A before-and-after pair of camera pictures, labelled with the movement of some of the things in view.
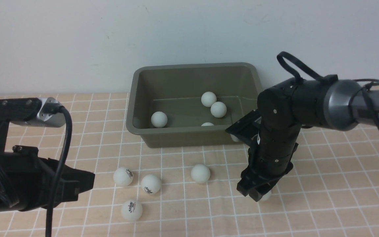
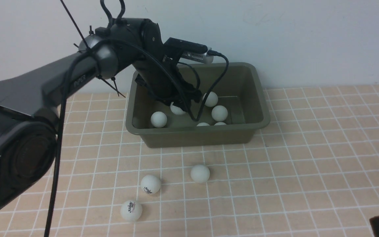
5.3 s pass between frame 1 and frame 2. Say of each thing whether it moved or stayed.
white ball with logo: stayed
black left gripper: moved
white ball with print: stayed
